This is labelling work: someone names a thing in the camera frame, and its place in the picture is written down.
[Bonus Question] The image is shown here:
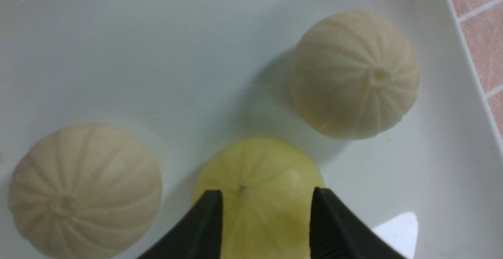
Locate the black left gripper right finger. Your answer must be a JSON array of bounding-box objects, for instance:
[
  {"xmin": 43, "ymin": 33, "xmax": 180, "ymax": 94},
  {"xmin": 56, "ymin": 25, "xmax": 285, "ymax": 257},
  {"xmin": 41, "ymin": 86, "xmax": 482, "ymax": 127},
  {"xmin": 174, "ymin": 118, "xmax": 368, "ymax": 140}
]
[{"xmin": 310, "ymin": 187, "xmax": 404, "ymax": 259}]

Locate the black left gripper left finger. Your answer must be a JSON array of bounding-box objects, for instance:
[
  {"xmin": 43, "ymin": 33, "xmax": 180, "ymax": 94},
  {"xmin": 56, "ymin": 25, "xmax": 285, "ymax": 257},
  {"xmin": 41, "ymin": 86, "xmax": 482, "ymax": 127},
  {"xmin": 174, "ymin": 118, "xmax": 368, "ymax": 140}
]
[{"xmin": 139, "ymin": 190, "xmax": 223, "ymax": 259}]

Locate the yellow steamed bun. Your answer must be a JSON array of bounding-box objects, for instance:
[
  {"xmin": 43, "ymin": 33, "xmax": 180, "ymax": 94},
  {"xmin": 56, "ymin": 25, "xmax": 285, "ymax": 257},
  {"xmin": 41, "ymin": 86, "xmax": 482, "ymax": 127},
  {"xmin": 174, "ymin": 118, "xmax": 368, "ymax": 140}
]
[{"xmin": 193, "ymin": 137, "xmax": 325, "ymax": 259}]

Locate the white steamed bun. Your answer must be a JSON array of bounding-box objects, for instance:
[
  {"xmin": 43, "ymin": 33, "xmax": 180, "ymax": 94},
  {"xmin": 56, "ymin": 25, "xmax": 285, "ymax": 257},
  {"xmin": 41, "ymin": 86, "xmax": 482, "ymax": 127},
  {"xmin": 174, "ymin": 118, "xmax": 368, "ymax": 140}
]
[
  {"xmin": 8, "ymin": 123, "xmax": 162, "ymax": 259},
  {"xmin": 288, "ymin": 9, "xmax": 420, "ymax": 140}
]

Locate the white square plate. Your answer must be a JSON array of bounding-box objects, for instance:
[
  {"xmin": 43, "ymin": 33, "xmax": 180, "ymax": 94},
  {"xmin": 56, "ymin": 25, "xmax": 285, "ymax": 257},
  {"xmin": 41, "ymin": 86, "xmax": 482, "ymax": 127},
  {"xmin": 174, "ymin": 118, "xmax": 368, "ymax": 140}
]
[{"xmin": 1, "ymin": 0, "xmax": 502, "ymax": 259}]

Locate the pink checkered tablecloth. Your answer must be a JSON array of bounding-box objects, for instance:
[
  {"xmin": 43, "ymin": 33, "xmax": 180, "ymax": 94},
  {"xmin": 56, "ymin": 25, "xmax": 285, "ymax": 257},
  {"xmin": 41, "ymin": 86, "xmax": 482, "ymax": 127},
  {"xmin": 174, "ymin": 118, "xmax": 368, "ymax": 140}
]
[{"xmin": 452, "ymin": 0, "xmax": 503, "ymax": 132}]

